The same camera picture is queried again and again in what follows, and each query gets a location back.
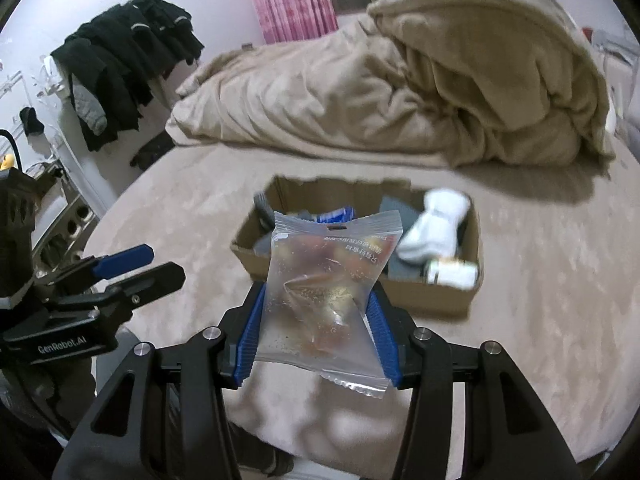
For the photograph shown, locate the grey glove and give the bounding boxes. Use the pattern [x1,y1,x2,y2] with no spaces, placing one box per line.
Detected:
[253,192,276,257]

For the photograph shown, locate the clear plastic snack bag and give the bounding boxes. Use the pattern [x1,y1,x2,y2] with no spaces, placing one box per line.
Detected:
[257,210,404,398]

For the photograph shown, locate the grey cloth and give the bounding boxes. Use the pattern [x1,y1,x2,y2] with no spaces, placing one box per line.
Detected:
[377,196,426,282]

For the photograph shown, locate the white sock roll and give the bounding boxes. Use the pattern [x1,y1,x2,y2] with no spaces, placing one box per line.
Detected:
[396,188,471,266]

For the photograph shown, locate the blue snack packet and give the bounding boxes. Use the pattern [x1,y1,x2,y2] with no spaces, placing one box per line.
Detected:
[314,206,356,223]

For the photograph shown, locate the open cardboard box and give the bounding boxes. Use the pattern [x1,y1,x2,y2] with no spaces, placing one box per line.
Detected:
[231,176,483,318]

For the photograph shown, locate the beige bed sheet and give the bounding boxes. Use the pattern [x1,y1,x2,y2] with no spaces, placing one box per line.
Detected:
[86,144,639,460]

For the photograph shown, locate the black clothes pile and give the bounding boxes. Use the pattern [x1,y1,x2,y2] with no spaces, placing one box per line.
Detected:
[51,0,204,152]

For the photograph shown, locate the beige rumpled duvet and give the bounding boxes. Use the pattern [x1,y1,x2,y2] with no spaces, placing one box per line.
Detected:
[166,0,615,167]

